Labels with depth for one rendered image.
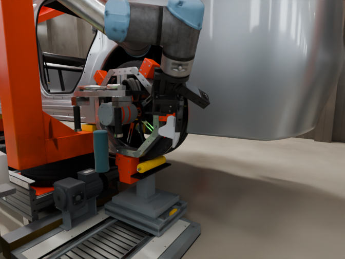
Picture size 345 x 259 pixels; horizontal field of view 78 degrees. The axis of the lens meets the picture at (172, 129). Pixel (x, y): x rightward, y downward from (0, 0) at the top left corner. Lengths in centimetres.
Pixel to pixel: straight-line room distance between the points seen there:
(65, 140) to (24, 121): 28
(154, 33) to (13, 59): 115
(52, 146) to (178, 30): 130
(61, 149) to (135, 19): 130
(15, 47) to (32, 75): 16
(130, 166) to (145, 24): 104
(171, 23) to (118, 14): 10
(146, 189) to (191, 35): 126
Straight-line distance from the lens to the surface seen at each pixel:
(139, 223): 154
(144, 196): 160
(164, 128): 57
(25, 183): 175
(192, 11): 45
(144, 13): 46
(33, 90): 154
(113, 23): 46
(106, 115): 125
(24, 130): 152
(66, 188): 150
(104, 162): 141
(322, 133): 562
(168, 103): 54
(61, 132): 164
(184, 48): 47
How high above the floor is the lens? 94
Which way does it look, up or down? 8 degrees down
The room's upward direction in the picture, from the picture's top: straight up
